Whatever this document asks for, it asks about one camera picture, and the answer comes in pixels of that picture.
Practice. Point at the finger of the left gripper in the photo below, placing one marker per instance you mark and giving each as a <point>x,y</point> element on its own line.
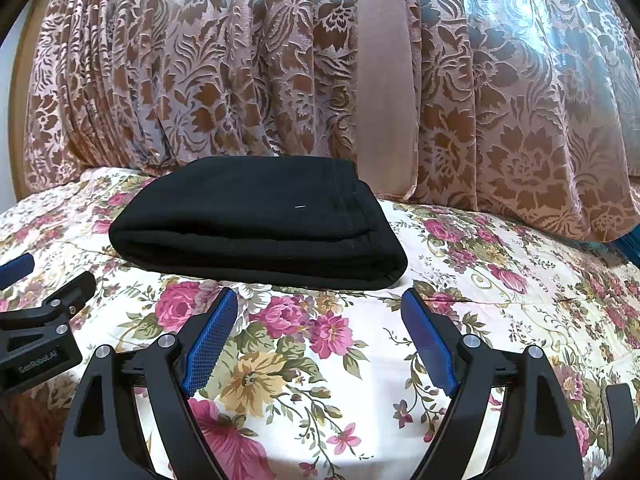
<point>16,269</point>
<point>71,298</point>

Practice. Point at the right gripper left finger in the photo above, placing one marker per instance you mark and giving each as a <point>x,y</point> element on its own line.
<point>103,436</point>

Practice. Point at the black embroidered pants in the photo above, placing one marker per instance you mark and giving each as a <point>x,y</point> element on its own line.
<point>296,221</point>

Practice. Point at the floral quilt bedspread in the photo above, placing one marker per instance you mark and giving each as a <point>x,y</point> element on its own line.
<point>326,384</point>

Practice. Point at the blue cloth behind bed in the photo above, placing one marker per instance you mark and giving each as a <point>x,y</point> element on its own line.
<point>629,245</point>

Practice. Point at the pink brown floral curtain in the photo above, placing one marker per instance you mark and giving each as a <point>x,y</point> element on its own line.
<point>524,108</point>

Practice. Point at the wooden door frame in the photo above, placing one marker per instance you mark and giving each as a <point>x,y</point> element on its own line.
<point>29,23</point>

